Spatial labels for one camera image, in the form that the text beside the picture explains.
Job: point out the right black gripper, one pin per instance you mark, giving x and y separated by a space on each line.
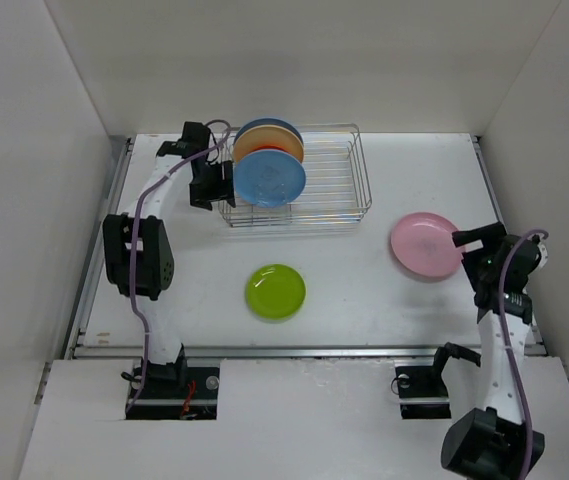
489 235

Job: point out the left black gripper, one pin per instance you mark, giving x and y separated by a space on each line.
221 190

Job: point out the blue plate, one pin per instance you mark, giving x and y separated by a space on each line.
269 121
269 178

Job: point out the small orange plate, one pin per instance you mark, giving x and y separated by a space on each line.
271 147

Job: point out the pink plate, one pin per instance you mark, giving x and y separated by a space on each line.
422 243

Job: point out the wire dish rack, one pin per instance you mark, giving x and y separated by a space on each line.
337 191

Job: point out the lime green plate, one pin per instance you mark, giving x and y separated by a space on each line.
275 292

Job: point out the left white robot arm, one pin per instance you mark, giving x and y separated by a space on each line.
139 259

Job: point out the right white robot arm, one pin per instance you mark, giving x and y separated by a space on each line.
492 434

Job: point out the tan orange plate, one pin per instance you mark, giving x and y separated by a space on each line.
267 135

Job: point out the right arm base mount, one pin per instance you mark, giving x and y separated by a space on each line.
421 389

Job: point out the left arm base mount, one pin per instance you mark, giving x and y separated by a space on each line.
192 398

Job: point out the metal rail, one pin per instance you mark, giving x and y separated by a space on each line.
254 352

